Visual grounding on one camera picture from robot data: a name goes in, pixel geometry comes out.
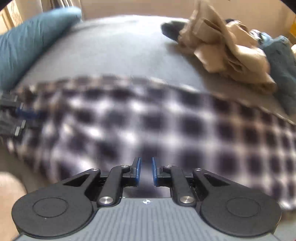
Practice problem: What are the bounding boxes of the beige trousers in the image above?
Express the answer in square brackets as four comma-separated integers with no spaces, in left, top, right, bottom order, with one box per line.
[178,1,278,94]

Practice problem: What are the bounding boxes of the blue pillow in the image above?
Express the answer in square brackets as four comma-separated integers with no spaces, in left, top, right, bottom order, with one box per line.
[1,6,82,91]

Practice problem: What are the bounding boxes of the blue denim jeans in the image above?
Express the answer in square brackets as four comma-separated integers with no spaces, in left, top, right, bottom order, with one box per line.
[250,30,295,115]

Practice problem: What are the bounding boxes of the dark plaid shirt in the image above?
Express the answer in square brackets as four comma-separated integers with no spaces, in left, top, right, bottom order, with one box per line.
[3,75,295,210]

